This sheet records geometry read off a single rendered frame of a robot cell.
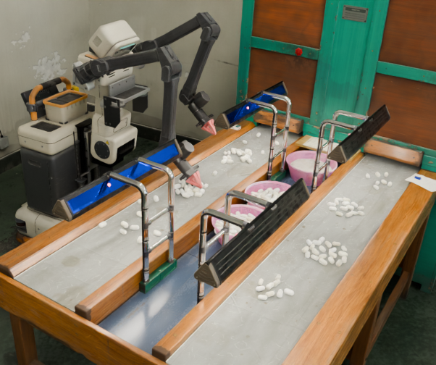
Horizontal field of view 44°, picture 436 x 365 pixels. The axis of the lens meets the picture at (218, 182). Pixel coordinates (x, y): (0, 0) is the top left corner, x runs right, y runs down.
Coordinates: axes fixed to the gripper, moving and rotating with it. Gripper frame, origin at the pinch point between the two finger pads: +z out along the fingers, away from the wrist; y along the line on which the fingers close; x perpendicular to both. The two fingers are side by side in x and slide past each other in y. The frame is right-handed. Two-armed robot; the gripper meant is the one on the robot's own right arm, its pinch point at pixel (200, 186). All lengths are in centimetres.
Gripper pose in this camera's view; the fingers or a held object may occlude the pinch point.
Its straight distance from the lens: 258.0
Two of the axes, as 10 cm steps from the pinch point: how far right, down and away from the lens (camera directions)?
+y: 5.3, -3.8, 7.6
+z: 6.4, 7.7, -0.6
